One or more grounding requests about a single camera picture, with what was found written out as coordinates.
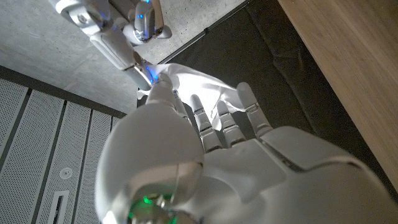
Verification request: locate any black backdrop curtain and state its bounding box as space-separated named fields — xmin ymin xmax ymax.
xmin=136 ymin=0 xmax=398 ymax=203

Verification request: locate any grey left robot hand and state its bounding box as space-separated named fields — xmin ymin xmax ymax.
xmin=95 ymin=74 xmax=398 ymax=224

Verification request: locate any black backdrop stand pole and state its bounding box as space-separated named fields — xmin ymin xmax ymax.
xmin=157 ymin=0 xmax=251 ymax=65

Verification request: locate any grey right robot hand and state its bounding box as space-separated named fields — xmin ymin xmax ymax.
xmin=46 ymin=0 xmax=174 ymax=91

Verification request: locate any white rectangular ceiling fixture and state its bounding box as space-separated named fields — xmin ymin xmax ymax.
xmin=46 ymin=190 xmax=70 ymax=224

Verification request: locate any round white ceiling sensor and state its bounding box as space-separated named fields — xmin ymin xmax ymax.
xmin=58 ymin=167 xmax=74 ymax=180

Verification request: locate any white cloth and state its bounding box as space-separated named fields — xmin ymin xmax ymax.
xmin=136 ymin=63 xmax=247 ymax=131

